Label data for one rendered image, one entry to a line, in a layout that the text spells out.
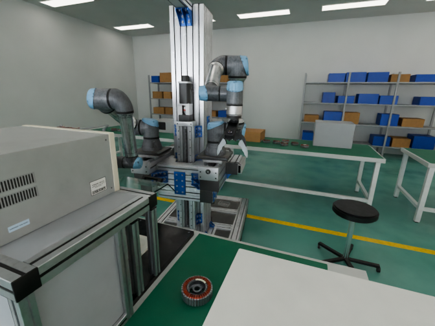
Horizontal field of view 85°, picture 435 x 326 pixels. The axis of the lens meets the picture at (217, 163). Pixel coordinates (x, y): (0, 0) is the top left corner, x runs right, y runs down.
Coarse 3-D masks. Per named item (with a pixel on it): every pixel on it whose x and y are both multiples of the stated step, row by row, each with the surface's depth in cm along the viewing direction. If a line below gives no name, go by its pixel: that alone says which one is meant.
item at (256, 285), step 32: (256, 256) 37; (224, 288) 31; (256, 288) 31; (288, 288) 31; (320, 288) 31; (352, 288) 31; (384, 288) 31; (224, 320) 26; (256, 320) 26; (288, 320) 26; (320, 320) 26; (352, 320) 26; (384, 320) 27; (416, 320) 27
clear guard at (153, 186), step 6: (120, 180) 106; (126, 180) 106; (132, 180) 106; (138, 180) 106; (144, 180) 107; (150, 180) 107; (126, 186) 100; (132, 186) 100; (138, 186) 100; (144, 186) 100; (150, 186) 100; (156, 186) 100; (162, 186) 100; (168, 186) 106
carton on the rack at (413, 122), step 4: (400, 120) 569; (404, 120) 554; (408, 120) 550; (412, 120) 548; (416, 120) 545; (420, 120) 542; (424, 120) 540; (400, 124) 565; (404, 124) 556; (408, 124) 552; (412, 124) 550; (416, 124) 547; (420, 124) 544
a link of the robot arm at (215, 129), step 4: (208, 124) 160; (212, 124) 158; (216, 124) 157; (220, 124) 158; (224, 124) 160; (208, 128) 160; (212, 128) 158; (216, 128) 158; (220, 128) 158; (224, 128) 158; (208, 132) 161; (212, 132) 159; (216, 132) 159; (220, 132) 158; (208, 136) 162; (212, 136) 160; (216, 136) 160; (220, 136) 160; (208, 140) 163; (212, 140) 161; (216, 140) 160
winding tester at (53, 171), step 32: (0, 128) 84; (32, 128) 85; (64, 128) 85; (0, 160) 50; (32, 160) 56; (64, 160) 63; (96, 160) 73; (0, 192) 51; (32, 192) 57; (64, 192) 64; (96, 192) 75; (0, 224) 51; (32, 224) 58
